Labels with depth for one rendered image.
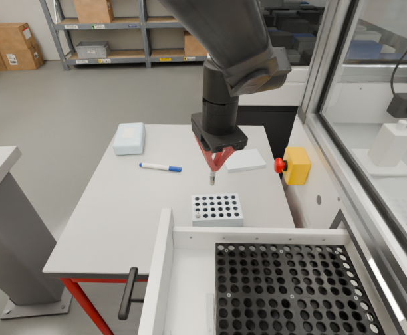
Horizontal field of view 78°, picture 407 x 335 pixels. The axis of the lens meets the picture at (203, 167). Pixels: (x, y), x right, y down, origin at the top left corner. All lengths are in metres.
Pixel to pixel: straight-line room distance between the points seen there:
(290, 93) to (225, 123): 0.72
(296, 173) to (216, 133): 0.29
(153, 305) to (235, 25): 0.33
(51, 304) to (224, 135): 1.30
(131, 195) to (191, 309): 0.39
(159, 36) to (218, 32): 4.24
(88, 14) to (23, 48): 1.08
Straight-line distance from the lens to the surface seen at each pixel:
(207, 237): 0.49
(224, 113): 0.38
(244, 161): 0.81
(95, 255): 0.65
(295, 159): 0.63
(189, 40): 4.01
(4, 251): 1.19
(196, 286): 0.49
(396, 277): 0.43
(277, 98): 1.09
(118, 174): 0.82
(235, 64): 0.27
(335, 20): 0.61
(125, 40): 4.52
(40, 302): 1.54
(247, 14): 0.22
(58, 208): 1.94
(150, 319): 0.38
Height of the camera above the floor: 1.28
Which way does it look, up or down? 40 degrees down
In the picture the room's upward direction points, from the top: straight up
